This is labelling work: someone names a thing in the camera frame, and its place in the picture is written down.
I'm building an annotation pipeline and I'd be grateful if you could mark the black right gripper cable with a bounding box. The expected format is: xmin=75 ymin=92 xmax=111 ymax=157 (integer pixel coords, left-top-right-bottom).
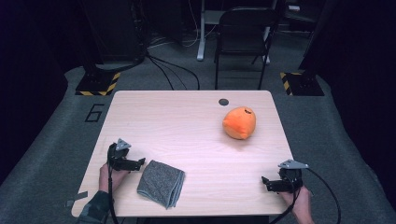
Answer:
xmin=269 ymin=185 xmax=303 ymax=224
xmin=305 ymin=167 xmax=342 ymax=224

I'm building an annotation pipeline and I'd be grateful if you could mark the grey tape strip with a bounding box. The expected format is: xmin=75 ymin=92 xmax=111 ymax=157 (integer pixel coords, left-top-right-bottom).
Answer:
xmin=64 ymin=190 xmax=89 ymax=208

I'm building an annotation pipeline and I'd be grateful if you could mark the grey cloth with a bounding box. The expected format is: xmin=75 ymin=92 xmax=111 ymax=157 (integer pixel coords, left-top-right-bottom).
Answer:
xmin=136 ymin=160 xmax=186 ymax=209

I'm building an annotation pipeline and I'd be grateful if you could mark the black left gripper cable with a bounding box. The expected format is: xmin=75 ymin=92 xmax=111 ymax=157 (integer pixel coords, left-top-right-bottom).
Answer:
xmin=106 ymin=144 xmax=120 ymax=224

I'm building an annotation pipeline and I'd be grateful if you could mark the person's left hand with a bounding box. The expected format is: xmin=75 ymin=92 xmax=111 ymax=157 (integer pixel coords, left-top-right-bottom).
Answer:
xmin=98 ymin=162 xmax=130 ymax=194

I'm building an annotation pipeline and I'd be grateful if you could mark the person's right hand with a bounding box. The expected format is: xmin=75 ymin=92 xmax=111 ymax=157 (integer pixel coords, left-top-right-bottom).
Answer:
xmin=278 ymin=185 xmax=313 ymax=219

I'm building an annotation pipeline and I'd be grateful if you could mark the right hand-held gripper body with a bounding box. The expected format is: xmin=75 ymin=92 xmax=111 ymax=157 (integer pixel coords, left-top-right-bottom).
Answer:
xmin=277 ymin=159 xmax=310 ymax=192

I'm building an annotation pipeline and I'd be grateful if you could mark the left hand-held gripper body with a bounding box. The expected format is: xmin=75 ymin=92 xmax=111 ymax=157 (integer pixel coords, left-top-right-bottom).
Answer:
xmin=106 ymin=137 xmax=138 ymax=172

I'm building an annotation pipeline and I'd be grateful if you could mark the black folding chair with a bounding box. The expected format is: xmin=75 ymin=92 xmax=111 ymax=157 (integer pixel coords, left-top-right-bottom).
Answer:
xmin=214 ymin=7 xmax=280 ymax=91

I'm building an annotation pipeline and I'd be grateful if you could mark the black floor cable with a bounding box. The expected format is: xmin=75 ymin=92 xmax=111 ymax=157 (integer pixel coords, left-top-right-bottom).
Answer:
xmin=146 ymin=54 xmax=201 ymax=91
xmin=148 ymin=56 xmax=176 ymax=91

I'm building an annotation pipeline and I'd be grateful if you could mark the orange plush toy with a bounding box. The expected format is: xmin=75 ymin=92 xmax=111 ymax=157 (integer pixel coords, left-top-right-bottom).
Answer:
xmin=221 ymin=106 xmax=257 ymax=140

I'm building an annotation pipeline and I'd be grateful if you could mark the black yellow striped stand base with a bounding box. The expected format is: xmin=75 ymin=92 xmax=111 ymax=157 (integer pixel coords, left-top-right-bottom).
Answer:
xmin=75 ymin=72 xmax=121 ymax=97
xmin=279 ymin=72 xmax=325 ymax=97

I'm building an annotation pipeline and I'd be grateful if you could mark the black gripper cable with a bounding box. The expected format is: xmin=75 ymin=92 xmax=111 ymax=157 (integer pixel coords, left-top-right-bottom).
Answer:
xmin=305 ymin=167 xmax=342 ymax=224
xmin=269 ymin=185 xmax=303 ymax=224
xmin=106 ymin=144 xmax=120 ymax=224

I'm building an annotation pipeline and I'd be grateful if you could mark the black cabinet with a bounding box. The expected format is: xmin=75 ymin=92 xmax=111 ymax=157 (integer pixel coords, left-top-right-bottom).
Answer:
xmin=81 ymin=0 xmax=148 ymax=64

